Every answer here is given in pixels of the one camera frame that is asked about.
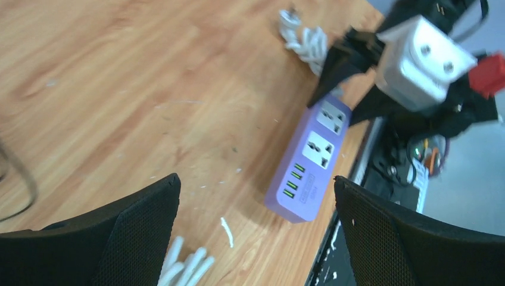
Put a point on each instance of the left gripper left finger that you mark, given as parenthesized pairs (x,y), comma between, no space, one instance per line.
(120,243)

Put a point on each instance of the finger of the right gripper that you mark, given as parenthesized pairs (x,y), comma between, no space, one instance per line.
(354,53)

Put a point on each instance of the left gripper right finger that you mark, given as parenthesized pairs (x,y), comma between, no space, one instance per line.
(444,254)

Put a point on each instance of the purple power strip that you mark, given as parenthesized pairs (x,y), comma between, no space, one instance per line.
(300,181)

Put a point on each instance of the white plastic scrap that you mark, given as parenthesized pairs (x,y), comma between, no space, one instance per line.
(228,232)

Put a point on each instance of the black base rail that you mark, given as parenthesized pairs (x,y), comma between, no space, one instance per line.
(362,245)

